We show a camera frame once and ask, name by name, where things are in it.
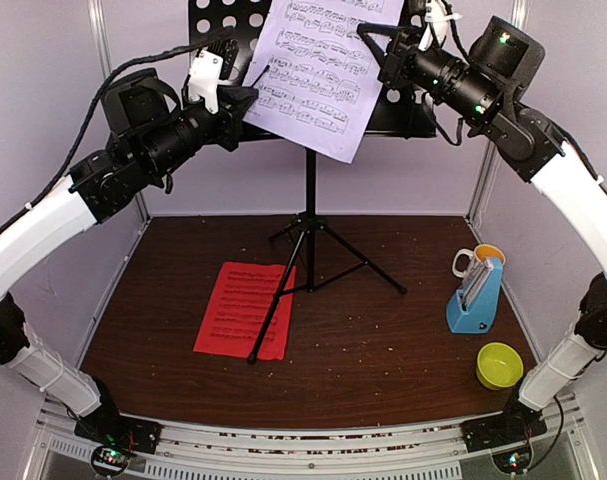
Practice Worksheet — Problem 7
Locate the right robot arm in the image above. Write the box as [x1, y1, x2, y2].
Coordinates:
[357, 16, 607, 442]

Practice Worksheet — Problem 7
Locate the red sheet music page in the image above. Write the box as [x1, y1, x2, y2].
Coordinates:
[193, 262, 293, 361]

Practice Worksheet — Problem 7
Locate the right aluminium frame post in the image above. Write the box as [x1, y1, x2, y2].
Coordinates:
[467, 0, 531, 228]

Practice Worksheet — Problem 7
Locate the blue metronome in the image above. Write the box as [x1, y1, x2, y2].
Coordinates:
[446, 257, 503, 335]

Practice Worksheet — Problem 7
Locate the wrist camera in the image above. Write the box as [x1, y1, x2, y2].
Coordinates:
[407, 0, 462, 51]
[182, 39, 239, 114]

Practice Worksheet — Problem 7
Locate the lavender sheet music page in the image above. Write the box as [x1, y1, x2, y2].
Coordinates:
[244, 0, 403, 163]

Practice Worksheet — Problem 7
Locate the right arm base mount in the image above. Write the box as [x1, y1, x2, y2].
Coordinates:
[461, 414, 547, 475]

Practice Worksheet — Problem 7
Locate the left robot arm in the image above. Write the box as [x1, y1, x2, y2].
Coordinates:
[0, 27, 258, 444]

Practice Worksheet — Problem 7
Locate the black music stand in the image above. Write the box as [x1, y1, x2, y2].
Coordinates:
[188, 1, 436, 365]

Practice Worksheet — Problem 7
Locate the white mug orange inside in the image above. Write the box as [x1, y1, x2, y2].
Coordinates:
[451, 244, 506, 279]

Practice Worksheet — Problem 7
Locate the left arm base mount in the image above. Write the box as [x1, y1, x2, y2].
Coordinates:
[74, 416, 162, 478]

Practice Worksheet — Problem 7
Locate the yellow-green bowl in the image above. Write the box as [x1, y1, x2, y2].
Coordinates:
[476, 342, 524, 390]

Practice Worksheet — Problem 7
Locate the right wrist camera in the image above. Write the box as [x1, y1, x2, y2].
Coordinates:
[407, 0, 462, 51]

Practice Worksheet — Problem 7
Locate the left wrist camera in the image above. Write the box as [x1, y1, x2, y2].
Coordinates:
[182, 39, 239, 114]

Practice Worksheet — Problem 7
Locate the left aluminium frame post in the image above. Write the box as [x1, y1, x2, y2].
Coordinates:
[87, 0, 150, 224]

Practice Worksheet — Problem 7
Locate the front aluminium rail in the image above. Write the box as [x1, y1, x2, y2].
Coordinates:
[35, 394, 584, 480]

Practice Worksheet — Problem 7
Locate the aluminium frame post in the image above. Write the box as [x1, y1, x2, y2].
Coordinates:
[87, 0, 150, 224]
[467, 0, 531, 228]

